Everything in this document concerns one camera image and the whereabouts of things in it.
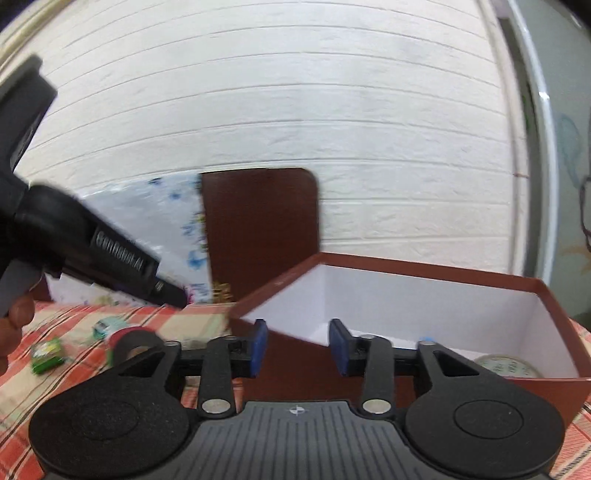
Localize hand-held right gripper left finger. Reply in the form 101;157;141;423
111;318;269;418

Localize plaid tablecloth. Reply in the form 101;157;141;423
0;300;591;480

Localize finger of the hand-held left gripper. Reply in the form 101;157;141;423
148;272;191;309

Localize frosted glass door cartoon print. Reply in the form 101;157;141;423
508;0;591;319

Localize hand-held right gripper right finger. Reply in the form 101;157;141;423
329;318;485;418

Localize brown box lid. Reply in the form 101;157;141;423
201;167;321;303

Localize brown cardboard box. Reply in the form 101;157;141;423
228;251;591;423

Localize floral butterfly print bag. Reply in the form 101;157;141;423
46;173;213;308

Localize person's left hand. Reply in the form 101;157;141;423
0;295;35;377

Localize green packet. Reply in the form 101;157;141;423
31;337;65;374

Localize white wall trim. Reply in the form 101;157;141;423
478;0;532;278

